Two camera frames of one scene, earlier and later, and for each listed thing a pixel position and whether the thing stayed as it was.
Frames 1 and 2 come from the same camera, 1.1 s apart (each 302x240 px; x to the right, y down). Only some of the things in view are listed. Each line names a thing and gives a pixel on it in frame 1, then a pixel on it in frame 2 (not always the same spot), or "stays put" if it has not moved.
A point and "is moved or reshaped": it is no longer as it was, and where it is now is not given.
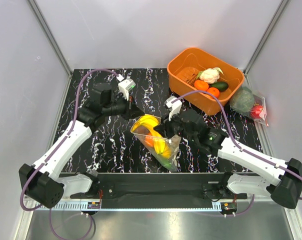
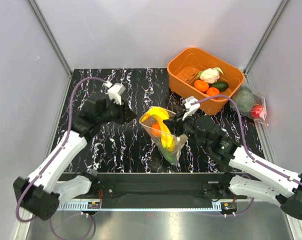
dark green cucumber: x=221 y=86 stays put
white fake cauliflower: x=209 y=75 stays put
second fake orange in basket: x=215 y=91 stays put
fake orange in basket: x=201 y=85 stays put
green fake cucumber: x=166 y=162 to x=170 y=157
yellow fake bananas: x=151 y=121 to x=161 y=115
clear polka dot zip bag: x=164 y=151 is moved or reshaped
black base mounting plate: x=162 y=187 stays put
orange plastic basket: x=202 y=79 stays put
